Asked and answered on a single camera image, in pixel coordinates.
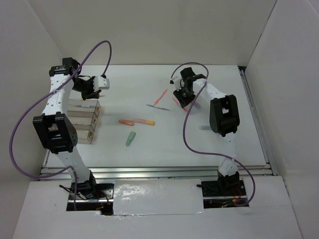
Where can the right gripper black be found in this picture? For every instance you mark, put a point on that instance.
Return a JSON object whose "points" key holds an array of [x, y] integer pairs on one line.
{"points": [[184, 101]]}

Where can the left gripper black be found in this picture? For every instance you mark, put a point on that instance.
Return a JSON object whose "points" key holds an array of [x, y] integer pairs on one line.
{"points": [[94, 95]]}

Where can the blue thin pen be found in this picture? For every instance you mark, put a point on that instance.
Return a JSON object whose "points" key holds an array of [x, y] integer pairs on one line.
{"points": [[84, 106]]}

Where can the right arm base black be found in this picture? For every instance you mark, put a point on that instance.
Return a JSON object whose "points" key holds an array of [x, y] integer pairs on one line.
{"points": [[216, 197]]}

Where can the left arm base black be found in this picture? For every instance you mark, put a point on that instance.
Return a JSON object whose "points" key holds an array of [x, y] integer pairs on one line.
{"points": [[101, 200]]}

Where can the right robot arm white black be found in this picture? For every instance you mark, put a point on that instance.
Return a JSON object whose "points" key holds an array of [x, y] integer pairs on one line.
{"points": [[223, 117]]}

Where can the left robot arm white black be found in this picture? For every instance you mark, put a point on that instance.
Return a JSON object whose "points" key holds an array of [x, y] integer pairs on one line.
{"points": [[55, 130]]}

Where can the orange thin pen right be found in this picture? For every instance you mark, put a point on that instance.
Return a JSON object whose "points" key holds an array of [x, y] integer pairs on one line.
{"points": [[177, 103]]}

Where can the orange thin pen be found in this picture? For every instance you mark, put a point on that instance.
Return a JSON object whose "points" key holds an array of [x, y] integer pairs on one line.
{"points": [[177, 103], [160, 97]]}

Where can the clear drawer organizer far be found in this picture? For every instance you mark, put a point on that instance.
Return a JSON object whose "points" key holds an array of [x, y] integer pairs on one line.
{"points": [[83, 109]]}

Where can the clear drawer organizer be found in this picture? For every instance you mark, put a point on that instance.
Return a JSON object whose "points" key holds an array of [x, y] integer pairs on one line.
{"points": [[83, 109], [85, 133], [84, 121]]}

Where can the orange thin pen far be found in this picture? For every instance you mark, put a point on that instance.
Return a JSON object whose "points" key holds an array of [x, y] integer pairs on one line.
{"points": [[160, 97]]}

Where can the clear drawer organizer middle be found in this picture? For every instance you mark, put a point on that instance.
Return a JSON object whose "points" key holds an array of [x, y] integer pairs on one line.
{"points": [[84, 121]]}

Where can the blue capped clear marker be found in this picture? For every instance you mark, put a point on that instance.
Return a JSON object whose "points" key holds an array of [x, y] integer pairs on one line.
{"points": [[204, 127]]}

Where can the clear drawer organizer near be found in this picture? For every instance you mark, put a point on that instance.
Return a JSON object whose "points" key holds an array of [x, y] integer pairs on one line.
{"points": [[85, 133]]}

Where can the grey thin pen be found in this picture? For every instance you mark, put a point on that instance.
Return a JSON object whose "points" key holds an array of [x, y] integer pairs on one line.
{"points": [[159, 108]]}

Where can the orange pink highlighter marker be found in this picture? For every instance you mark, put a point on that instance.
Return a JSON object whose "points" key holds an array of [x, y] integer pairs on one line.
{"points": [[144, 121]]}

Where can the green translucent cap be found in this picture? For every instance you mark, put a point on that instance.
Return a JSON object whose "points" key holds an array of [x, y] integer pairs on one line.
{"points": [[130, 138]]}

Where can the white foil sheet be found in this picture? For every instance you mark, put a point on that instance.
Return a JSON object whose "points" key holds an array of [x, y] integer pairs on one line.
{"points": [[157, 197]]}

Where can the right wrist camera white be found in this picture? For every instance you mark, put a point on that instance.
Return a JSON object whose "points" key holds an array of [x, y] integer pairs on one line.
{"points": [[176, 82]]}

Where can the aluminium frame rail front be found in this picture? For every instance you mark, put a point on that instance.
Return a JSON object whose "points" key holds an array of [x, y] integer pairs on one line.
{"points": [[102, 173]]}

